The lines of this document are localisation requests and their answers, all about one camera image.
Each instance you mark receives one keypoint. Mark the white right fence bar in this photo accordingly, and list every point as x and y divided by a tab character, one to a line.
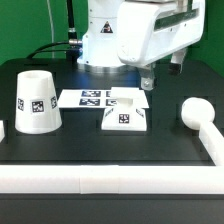
213	141

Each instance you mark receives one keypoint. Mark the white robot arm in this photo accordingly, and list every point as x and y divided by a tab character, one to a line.
99	43

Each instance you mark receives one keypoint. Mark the white left fence piece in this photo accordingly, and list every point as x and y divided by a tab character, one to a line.
2	132

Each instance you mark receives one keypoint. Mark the white lamp base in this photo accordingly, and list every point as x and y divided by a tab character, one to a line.
128	114

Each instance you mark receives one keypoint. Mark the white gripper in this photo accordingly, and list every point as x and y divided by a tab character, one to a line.
149	31

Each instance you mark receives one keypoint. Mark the white lamp shade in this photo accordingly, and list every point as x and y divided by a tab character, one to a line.
37	111

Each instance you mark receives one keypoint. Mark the white marker sheet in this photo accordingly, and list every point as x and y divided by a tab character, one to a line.
90	98

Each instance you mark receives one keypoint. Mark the white lamp bulb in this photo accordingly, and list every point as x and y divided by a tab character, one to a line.
195	111

